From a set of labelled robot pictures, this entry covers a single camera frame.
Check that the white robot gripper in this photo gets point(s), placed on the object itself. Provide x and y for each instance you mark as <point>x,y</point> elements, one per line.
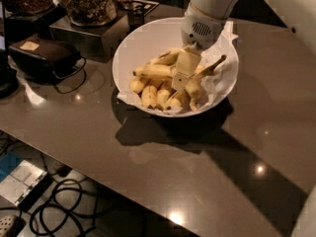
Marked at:
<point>199,31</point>

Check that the long front yellow banana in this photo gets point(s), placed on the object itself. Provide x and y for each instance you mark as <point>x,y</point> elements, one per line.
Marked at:
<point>154,72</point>

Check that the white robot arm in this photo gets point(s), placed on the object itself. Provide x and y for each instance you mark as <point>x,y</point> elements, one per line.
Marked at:
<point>298,15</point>

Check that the top yellow banana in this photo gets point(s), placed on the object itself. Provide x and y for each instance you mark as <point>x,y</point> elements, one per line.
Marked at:
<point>166,58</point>

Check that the right banana with long stem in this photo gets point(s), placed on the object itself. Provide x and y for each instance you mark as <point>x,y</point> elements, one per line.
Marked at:
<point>193,90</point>

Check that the white paper bowl liner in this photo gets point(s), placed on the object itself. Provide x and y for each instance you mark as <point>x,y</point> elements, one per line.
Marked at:
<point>143,76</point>

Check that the short banana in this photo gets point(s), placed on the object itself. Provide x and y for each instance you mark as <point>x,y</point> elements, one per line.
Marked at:
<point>149,94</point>
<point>137,84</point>
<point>163,94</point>

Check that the white round bowl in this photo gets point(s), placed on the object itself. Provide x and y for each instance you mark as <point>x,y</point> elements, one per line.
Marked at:
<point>158,36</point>

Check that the left short banana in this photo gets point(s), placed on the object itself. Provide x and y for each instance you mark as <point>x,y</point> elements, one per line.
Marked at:
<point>137,84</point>

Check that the folded white paper napkin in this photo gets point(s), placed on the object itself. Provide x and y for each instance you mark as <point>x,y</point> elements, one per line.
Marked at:
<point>228,31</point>

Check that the dark metal stand box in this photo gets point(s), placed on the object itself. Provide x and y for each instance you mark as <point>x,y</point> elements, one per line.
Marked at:
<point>96,43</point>

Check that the glass jar of granola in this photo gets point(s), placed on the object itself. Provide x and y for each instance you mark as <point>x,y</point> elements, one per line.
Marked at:
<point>90,13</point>

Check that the black case with label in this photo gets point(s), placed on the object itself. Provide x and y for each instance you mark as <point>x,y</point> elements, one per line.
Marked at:
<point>46,61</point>

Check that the silver box on floor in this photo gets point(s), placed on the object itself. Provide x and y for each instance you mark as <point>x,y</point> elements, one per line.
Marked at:
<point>18,180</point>

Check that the beige perforated shoe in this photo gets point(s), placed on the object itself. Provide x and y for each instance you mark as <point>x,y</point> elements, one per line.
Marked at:
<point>8,226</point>

